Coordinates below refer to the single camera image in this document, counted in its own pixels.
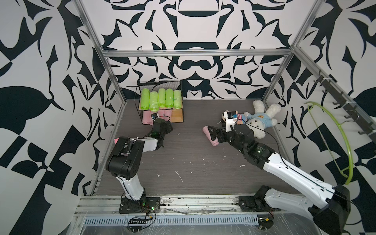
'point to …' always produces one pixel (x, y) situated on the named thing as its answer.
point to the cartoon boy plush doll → (242, 119)
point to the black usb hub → (137, 221)
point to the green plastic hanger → (351, 171)
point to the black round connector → (266, 222)
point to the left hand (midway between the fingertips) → (166, 121)
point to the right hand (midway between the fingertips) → (215, 124)
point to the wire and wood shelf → (177, 114)
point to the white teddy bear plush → (259, 120)
